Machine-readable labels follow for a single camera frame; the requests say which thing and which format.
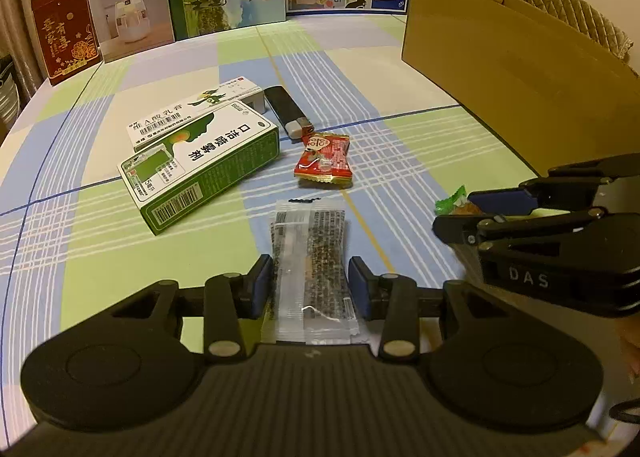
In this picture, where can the checkered table cloth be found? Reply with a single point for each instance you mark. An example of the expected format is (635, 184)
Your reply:
(73, 242)

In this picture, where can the white flat medicine box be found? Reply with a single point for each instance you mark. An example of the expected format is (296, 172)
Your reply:
(158, 124)

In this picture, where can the white humidifier box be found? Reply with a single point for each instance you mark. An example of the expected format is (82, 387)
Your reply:
(125, 27)

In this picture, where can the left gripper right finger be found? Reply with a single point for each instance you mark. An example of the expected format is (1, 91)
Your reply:
(392, 299)

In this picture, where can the green white medicine box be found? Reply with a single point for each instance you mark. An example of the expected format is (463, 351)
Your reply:
(190, 166)

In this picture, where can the red candy wrapper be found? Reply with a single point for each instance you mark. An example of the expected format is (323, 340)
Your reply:
(324, 159)

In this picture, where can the quilted beige chair cover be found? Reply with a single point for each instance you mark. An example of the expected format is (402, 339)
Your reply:
(582, 16)

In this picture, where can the green snack wrapper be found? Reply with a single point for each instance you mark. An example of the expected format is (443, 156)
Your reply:
(457, 203)

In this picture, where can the clear dark snack packet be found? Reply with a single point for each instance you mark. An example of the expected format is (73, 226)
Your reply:
(311, 303)

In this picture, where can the black lighter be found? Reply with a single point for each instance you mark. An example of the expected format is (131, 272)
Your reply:
(291, 117)

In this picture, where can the open cardboard box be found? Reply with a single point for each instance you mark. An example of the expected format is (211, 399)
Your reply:
(552, 94)

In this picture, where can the red gift box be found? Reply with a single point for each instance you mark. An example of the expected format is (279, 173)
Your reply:
(67, 38)

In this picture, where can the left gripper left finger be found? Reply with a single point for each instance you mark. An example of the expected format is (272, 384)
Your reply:
(228, 298)

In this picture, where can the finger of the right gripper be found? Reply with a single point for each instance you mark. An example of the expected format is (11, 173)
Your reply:
(609, 183)
(464, 229)

